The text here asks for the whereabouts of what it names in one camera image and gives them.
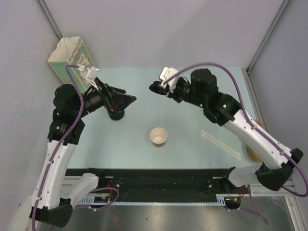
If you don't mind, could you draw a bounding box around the brown cardboard cup carrier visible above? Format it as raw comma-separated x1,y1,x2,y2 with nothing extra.
245,119,267,162

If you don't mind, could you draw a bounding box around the white slotted cable duct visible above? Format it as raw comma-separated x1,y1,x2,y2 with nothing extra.
79,194,228,206

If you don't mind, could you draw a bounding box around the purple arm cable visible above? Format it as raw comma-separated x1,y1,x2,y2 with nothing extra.
30,64,86,231
162,62,305,226

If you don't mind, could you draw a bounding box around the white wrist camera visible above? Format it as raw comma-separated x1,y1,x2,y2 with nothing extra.
159,67,179,93
77,65,99,90

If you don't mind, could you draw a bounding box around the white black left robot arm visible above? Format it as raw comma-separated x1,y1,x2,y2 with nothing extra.
30,79,137,228

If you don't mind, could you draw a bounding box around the white wrapped straw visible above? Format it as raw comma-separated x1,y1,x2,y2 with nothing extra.
200,129,242,160
201,128,241,157

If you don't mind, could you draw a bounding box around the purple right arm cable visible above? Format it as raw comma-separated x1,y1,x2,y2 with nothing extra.
162,62,305,226

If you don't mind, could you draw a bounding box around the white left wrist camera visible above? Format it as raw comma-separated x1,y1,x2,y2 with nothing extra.
77,65,99,90

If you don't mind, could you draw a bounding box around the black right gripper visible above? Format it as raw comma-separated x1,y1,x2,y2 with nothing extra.
162,77,206,108

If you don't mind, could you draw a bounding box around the green patterned paper gift bag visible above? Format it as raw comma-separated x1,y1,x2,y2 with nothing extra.
48,36,95,84

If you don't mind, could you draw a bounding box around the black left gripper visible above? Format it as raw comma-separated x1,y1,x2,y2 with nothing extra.
74,77,136,118

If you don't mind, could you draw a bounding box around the stack of black cup lids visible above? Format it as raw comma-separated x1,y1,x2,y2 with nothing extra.
108,110,125,121

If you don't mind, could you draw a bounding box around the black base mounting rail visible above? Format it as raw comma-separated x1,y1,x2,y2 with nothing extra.
65,168,239,203

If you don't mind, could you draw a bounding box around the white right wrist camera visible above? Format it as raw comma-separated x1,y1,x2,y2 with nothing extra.
159,67,179,93

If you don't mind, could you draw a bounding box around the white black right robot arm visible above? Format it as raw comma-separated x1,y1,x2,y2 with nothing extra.
149,67,303,193

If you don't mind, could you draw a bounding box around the brown paper coffee cup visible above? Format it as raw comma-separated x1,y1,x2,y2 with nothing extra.
150,128,168,147

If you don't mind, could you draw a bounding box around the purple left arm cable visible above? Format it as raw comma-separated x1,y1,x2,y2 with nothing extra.
30,64,86,231

